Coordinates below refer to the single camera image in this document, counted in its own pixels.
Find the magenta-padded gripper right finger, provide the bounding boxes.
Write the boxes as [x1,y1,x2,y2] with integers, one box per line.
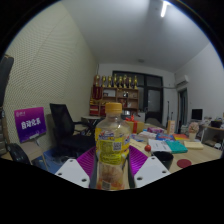
[127,145,172,189]

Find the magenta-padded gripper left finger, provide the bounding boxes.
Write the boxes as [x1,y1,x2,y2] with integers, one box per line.
[54,146,99,189]

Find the orange-capped yellow-label drink bottle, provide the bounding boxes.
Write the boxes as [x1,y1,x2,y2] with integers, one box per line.
[94,102,132,192]

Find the black mug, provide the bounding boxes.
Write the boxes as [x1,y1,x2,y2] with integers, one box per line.
[152,150,175,171]

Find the white paper booklet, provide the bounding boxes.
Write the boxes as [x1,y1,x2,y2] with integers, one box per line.
[147,138,173,154]

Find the teal book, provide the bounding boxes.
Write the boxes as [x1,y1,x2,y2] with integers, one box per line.
[165,139,189,155]

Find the yellow gift box red ribbon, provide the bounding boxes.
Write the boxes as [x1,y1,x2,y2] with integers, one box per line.
[124,114,146,134]

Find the small tan carton box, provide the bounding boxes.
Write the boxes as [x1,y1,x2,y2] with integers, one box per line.
[166,119,176,135]

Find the yellow envelope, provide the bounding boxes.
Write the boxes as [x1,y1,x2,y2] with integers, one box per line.
[183,140,205,150]

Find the black office chair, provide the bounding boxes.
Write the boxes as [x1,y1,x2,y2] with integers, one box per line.
[49,102,96,157]

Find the small round side table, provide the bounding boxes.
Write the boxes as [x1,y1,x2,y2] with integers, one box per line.
[81,115,102,126]

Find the pink flowers in white pot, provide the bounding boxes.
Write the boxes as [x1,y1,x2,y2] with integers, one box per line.
[187,121,200,142]

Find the black mesh chair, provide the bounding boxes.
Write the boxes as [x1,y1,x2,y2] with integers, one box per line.
[5,142,31,165]

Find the purple sign board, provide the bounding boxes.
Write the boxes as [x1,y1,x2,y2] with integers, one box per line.
[13,106,48,144]

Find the computer monitor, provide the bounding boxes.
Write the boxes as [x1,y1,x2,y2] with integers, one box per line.
[191,108,204,122]

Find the dark framed glass door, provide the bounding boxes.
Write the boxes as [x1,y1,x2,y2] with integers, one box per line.
[112,70,164,123]

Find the wooden side desk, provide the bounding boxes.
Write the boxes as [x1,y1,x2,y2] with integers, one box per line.
[201,123,224,149]

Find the wooden shelf unit with trophies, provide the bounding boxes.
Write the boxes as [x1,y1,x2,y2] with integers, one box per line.
[89,74,140,117]

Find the ceiling tube light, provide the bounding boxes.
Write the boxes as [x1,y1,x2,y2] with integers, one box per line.
[160,0,170,18]

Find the white wall air conditioner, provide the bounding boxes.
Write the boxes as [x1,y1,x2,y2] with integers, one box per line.
[174,74,190,88]

